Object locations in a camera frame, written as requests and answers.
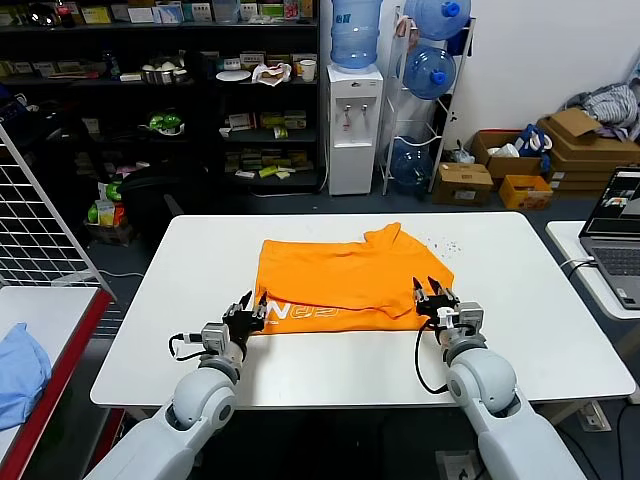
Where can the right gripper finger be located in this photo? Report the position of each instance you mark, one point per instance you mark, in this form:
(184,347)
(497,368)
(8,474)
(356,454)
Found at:
(419,292)
(442,292)

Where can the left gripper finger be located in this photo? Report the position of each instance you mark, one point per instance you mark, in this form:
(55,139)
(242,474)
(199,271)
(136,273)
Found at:
(260,309)
(242,306)

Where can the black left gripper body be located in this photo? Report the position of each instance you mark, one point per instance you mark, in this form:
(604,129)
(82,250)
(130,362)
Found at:
(245,327)

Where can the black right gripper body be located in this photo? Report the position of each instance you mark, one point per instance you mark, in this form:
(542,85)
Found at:
(430,309)

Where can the orange t-shirt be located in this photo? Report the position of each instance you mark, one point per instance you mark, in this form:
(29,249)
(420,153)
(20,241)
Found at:
(350,280)

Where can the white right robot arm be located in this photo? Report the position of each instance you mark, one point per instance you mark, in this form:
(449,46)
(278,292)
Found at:
(490,390)

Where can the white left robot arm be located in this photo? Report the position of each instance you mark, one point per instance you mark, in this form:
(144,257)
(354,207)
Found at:
(190,405)

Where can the grey clothes pile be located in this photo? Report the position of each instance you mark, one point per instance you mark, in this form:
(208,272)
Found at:
(610,102)

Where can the white rounded work table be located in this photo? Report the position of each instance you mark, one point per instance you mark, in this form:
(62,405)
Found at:
(200,280)

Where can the closed brown cardboard box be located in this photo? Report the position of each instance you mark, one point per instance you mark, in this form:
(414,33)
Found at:
(462,185)

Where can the yellow cardboard box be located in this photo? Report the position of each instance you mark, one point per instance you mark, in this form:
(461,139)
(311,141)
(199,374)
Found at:
(525,195)

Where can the white side table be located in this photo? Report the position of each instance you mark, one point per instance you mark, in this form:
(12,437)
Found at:
(565,240)

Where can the small tied plastic bag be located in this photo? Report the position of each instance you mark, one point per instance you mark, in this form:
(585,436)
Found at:
(462,156)

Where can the open brown cardboard box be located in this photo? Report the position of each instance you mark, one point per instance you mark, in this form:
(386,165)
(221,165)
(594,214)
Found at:
(505,167)

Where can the black office chair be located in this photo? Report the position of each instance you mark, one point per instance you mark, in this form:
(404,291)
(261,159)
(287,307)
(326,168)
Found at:
(150,190)

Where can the black shelf unit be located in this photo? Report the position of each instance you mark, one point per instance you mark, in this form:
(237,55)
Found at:
(210,150)

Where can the white floor socket box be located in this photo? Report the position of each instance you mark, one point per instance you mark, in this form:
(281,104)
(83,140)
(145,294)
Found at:
(457,467)

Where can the basket of snack packets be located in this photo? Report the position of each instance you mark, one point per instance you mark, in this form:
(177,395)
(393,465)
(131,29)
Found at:
(107,212)

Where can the white water dispenser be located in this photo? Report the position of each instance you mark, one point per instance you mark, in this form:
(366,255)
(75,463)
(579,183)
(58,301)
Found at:
(352,140)

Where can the blue white bag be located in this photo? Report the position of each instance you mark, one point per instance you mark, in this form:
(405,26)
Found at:
(530,142)

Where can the grey open laptop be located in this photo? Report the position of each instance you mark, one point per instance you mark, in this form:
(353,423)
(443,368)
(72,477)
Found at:
(615,255)

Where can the white metal jug rack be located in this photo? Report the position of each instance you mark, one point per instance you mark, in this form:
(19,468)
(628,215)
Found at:
(392,100)

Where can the red edged white table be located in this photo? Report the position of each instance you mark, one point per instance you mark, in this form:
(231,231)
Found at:
(45,310)

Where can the plate of green fruit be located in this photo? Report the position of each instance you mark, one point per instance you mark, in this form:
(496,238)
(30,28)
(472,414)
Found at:
(165,122)

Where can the stacked flat cardboard boxes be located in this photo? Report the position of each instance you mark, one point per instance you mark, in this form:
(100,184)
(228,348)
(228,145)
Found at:
(590,155)

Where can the light blue cloth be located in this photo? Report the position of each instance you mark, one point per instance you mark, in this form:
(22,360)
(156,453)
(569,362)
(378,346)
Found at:
(20,370)

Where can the white plate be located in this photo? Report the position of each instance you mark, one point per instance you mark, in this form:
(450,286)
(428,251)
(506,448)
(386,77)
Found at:
(233,76)

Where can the white red plastic bag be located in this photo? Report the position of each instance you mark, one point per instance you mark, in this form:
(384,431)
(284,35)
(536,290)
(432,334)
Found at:
(270,75)

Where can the white paper cup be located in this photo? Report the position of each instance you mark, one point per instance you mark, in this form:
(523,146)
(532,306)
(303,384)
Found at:
(308,71)

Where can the metal bowl with eggs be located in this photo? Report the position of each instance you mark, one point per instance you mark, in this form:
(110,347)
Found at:
(162,72)

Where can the upright blue water jug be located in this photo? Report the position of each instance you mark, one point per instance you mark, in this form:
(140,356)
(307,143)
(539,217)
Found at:
(355,35)

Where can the cola bottle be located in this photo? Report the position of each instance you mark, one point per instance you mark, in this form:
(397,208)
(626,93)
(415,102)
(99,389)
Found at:
(66,12)

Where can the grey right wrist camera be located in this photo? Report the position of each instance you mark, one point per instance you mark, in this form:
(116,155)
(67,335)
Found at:
(467,315)

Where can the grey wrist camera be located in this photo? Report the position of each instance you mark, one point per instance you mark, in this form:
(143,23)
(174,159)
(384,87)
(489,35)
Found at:
(212,339)
(467,315)

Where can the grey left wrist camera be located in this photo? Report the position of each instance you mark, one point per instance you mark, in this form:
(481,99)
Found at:
(212,339)

